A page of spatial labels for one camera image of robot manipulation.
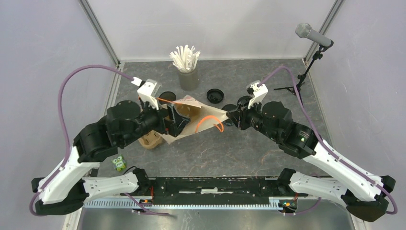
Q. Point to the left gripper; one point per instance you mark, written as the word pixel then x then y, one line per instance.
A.
pixel 175 123

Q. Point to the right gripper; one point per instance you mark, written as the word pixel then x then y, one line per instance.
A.
pixel 239 116

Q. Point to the brown paper takeout bag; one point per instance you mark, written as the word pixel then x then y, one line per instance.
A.
pixel 202 117

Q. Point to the black coffee cup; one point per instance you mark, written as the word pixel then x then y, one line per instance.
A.
pixel 229 107
pixel 244 100

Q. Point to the brown cardboard cup carrier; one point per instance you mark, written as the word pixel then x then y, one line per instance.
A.
pixel 189 111

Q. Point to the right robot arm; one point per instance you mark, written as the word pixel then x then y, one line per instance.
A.
pixel 361 193

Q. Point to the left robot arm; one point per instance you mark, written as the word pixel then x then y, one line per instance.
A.
pixel 66 189

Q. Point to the grey straw holder cup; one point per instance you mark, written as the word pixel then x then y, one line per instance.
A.
pixel 189 81

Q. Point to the white wrapped straws bundle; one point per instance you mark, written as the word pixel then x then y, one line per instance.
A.
pixel 185 58

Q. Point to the green owl number tile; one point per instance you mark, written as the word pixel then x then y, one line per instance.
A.
pixel 119 163

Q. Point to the black microphone stand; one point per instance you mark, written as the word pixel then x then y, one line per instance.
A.
pixel 295 89

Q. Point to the grey microphone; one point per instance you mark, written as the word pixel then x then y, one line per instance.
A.
pixel 304 30

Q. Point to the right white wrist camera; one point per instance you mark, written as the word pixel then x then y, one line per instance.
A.
pixel 257 91

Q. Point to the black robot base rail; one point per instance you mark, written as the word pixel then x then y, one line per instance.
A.
pixel 227 192

